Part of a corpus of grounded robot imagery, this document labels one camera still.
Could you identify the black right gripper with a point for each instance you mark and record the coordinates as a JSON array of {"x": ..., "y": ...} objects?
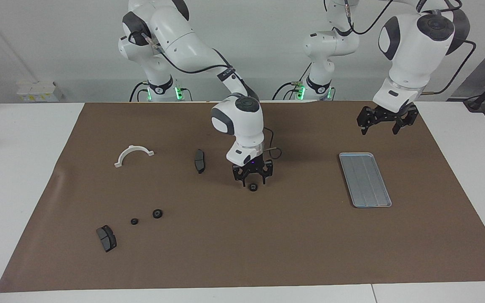
[{"x": 253, "y": 167}]

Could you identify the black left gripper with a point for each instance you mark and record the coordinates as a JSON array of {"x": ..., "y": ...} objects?
[{"x": 383, "y": 115}]

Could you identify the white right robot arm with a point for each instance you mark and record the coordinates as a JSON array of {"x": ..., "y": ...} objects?
[{"x": 242, "y": 122}]

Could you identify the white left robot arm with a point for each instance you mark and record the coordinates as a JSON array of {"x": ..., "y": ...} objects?
[{"x": 406, "y": 54}]

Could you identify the silver metal tray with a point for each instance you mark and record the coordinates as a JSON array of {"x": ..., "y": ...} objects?
[{"x": 364, "y": 181}]

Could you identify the brown paper table mat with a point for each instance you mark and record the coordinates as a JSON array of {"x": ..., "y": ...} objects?
[{"x": 267, "y": 244}]

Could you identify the grooved dark grey brake pad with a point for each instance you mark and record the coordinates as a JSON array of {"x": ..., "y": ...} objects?
[{"x": 107, "y": 239}]

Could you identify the white curved plastic bracket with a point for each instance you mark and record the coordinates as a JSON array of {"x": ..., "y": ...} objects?
[{"x": 131, "y": 148}]

